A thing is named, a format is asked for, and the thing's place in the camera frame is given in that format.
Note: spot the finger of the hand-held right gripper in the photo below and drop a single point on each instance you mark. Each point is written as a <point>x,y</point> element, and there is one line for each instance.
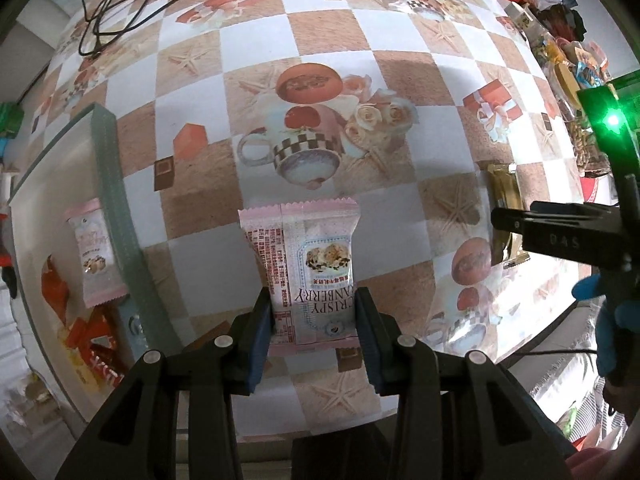
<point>507,219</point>

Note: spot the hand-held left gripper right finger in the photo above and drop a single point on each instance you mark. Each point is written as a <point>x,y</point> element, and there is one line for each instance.
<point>367,340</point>

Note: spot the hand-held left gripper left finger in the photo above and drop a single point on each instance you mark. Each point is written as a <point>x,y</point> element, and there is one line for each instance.
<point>257,340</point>

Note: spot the gold foil snack packet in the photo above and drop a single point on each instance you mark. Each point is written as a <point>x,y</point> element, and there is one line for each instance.
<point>505,185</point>

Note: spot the pink white snack packet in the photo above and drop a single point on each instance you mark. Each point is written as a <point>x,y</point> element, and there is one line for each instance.
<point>310,270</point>
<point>95,255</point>

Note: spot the yellow snack packet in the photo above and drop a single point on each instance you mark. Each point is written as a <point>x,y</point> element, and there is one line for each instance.
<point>77,360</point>

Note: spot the pile of assorted snacks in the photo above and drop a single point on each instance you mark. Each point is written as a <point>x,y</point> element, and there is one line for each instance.
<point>565,60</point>

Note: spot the person's right hand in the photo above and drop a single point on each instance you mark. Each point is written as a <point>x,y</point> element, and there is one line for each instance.
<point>607,330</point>

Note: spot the checkered printed tablecloth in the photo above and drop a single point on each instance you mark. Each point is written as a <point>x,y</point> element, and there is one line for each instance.
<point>400,110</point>

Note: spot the green plastic basket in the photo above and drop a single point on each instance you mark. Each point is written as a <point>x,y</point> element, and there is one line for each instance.
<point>10,117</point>

